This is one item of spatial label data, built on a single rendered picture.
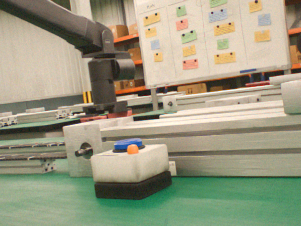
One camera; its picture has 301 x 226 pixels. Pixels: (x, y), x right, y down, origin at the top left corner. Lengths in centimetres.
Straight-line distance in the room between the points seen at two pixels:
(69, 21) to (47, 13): 6
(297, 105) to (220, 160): 14
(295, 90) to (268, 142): 8
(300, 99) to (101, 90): 56
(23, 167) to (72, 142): 21
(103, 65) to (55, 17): 16
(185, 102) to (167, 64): 168
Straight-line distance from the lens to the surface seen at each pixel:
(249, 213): 46
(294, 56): 1076
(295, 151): 59
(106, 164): 58
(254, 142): 60
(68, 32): 96
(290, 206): 47
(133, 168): 55
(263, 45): 365
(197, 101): 245
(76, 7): 930
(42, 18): 93
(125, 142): 58
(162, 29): 418
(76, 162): 79
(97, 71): 101
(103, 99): 101
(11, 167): 99
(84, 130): 76
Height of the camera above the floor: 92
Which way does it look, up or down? 3 degrees down
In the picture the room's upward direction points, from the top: 8 degrees counter-clockwise
